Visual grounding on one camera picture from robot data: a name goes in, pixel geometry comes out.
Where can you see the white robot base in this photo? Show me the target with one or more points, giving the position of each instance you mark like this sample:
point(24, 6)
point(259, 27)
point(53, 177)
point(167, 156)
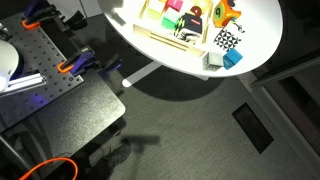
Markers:
point(9, 61)

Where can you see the wooden slatted crate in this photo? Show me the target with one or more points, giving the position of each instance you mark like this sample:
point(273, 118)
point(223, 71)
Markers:
point(152, 28)

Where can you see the grey cube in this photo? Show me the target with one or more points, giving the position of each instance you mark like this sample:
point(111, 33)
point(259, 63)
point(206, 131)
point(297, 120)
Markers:
point(212, 61)

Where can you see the black cube with red mark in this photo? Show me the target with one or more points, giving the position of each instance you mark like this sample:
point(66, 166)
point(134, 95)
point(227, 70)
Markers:
point(188, 28)

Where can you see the blue cube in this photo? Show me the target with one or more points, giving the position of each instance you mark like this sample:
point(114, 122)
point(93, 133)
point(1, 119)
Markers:
point(231, 58)

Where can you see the lower orange blue clamp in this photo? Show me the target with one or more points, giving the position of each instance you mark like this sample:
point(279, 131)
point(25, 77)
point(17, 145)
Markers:
point(85, 59)

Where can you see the orange blue clamp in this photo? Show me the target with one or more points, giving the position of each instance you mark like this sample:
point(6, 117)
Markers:
point(85, 59)
point(38, 11)

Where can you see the black white patterned cube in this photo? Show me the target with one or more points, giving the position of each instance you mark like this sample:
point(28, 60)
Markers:
point(226, 40)

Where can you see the light green yellow cube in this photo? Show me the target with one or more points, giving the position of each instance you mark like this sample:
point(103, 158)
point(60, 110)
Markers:
point(155, 9)

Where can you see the dark shoe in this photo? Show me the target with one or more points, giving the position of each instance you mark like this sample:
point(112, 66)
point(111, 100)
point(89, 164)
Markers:
point(115, 158)

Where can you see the magenta pink cube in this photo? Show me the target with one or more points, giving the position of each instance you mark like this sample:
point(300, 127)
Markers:
point(175, 4)

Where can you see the orange green numbered polyhedron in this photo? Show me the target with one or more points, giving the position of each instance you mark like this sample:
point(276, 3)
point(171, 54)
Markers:
point(224, 12)

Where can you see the black floor hatch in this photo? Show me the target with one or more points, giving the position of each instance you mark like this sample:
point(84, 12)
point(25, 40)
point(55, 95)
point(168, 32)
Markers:
point(253, 127)

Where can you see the round white table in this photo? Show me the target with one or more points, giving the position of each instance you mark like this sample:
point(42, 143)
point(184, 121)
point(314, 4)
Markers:
point(260, 26)

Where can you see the black table top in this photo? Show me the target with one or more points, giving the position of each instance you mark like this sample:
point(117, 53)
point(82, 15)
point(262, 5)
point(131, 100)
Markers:
point(56, 120)

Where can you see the silver aluminium extrusion bar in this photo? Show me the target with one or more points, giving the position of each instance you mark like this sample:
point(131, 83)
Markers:
point(26, 82)

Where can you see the black perforated breadboard plate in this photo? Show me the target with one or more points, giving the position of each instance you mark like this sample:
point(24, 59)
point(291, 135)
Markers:
point(39, 54)

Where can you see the upper orange blue clamp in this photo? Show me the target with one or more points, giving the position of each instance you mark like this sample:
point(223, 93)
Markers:
point(38, 11)

